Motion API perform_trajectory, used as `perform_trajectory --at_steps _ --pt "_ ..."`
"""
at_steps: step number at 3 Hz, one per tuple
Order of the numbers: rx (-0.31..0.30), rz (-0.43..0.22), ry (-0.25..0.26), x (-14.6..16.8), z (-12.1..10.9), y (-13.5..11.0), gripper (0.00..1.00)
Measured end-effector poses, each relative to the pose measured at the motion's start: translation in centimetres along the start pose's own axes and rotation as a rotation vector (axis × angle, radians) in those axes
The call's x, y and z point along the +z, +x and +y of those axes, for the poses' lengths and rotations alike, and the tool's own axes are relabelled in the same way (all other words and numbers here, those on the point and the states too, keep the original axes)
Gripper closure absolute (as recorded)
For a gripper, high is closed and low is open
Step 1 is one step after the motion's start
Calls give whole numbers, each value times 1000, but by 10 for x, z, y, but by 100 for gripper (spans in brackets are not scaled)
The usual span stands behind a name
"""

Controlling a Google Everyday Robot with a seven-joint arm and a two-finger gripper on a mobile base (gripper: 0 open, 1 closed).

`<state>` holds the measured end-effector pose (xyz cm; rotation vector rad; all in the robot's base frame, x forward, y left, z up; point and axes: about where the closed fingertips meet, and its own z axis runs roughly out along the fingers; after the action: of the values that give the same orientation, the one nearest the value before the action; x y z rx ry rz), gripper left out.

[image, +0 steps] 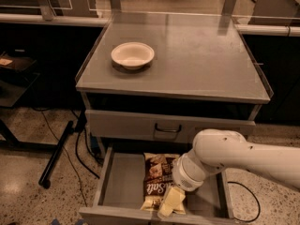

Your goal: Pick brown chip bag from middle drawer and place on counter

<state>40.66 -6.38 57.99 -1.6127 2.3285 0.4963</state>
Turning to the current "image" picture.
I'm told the black floor cable left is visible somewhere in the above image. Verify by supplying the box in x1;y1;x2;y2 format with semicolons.
31;106;104;208

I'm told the grey open middle drawer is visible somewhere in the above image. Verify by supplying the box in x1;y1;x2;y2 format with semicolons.
79;142;236;225

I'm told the dark side table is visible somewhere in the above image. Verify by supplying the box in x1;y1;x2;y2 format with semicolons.
0;50;41;148

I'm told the black floor cable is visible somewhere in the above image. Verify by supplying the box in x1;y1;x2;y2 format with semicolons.
31;106;104;208
227;181;262;223

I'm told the brown sea salt chip bag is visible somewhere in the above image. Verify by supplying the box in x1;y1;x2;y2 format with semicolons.
141;153;179;211

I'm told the grey drawer cabinet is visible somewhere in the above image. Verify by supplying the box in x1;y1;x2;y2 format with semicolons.
76;12;273;151

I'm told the black floor cable right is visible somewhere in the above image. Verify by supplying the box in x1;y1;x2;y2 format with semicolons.
227;181;262;223

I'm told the white paper bowl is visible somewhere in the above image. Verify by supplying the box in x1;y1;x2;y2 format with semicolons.
111;42;155;70

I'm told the black drawer handle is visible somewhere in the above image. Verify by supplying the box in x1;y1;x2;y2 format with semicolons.
155;123;182;133

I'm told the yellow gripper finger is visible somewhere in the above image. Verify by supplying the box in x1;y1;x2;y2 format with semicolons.
157;186;186;218

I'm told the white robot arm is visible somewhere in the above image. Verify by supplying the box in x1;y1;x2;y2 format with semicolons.
158;129;300;218

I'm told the clear acrylic guard panel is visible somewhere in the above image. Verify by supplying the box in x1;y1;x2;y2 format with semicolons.
0;0;289;20

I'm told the grey top drawer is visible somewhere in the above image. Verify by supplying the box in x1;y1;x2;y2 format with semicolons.
85;110;255;143

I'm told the black floor stand leg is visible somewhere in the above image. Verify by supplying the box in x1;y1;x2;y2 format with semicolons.
38;121;73;189

